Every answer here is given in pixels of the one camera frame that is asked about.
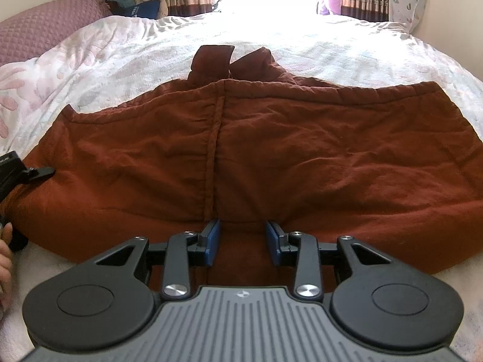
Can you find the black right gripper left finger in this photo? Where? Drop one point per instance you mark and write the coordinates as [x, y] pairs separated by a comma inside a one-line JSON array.
[[180, 254]]

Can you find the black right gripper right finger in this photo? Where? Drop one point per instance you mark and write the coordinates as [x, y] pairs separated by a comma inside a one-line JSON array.
[[305, 254]]

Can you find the rust brown padded garment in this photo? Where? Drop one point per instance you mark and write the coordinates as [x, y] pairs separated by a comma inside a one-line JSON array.
[[246, 142]]

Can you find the person's left hand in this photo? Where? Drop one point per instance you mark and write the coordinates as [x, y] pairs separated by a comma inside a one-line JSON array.
[[6, 266]]

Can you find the mauve quilted pillow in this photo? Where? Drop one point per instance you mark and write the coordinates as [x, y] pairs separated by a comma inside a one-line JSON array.
[[36, 30]]

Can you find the white floral fleece blanket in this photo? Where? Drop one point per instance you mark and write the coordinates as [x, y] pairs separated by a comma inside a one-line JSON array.
[[116, 59]]

